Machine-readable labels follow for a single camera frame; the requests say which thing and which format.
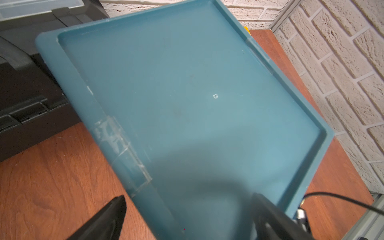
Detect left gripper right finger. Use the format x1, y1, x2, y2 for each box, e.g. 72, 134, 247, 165
252, 194, 314, 240

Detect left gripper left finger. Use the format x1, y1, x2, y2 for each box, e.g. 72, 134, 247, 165
68, 195, 127, 240

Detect teal drawer cabinet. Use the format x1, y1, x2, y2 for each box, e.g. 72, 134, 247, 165
36, 1, 334, 240

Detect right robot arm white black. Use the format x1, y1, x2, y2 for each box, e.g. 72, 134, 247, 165
300, 192, 384, 240

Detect black plastic toolbox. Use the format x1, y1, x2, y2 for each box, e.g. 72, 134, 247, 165
1, 1, 108, 161

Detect right corner aluminium profile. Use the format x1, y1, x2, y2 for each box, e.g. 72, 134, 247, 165
268, 0, 302, 33

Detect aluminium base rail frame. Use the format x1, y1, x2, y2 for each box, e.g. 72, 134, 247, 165
343, 210, 384, 240

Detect yellow handled pliers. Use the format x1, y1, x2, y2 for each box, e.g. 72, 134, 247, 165
244, 26, 251, 35

